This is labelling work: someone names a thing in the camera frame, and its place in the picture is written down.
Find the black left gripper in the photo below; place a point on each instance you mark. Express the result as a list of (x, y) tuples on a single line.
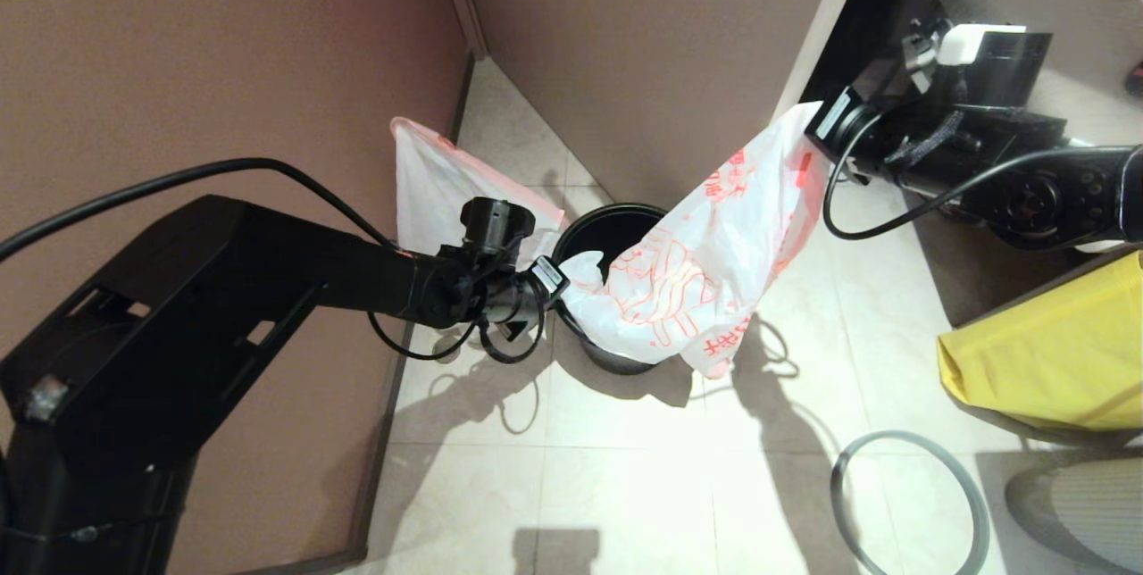
[(518, 303)]

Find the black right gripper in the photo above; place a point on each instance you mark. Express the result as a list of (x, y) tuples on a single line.
[(848, 137)]

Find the black round trash bin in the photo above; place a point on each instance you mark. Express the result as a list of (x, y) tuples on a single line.
[(607, 236)]

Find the white garbage bag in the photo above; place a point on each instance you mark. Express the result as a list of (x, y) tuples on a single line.
[(438, 191)]

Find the white red-printed plastic bag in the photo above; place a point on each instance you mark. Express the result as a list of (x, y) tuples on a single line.
[(696, 271)]

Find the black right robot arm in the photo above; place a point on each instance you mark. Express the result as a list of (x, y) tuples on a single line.
[(1009, 173)]

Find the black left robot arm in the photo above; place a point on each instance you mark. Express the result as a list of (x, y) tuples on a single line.
[(223, 289)]

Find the yellow fabric bag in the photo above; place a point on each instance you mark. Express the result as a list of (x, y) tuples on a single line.
[(1054, 361)]

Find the small round brown floor disc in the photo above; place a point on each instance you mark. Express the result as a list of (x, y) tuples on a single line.
[(449, 345)]

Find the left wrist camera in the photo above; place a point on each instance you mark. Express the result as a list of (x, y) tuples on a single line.
[(549, 276)]

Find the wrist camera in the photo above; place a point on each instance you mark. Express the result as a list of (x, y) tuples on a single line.
[(924, 53), (549, 276)]

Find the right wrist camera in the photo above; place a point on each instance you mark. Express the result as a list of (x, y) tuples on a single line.
[(924, 53)]

